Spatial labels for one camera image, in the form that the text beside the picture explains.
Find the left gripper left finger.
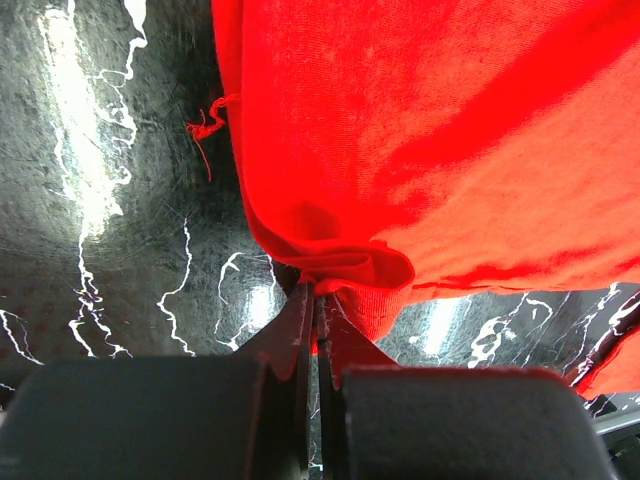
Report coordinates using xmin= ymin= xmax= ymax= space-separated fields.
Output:
xmin=1 ymin=284 xmax=314 ymax=479

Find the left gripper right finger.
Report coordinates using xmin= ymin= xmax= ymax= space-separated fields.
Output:
xmin=317 ymin=296 xmax=614 ymax=479

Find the red t shirt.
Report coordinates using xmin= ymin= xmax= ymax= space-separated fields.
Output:
xmin=187 ymin=0 xmax=640 ymax=401

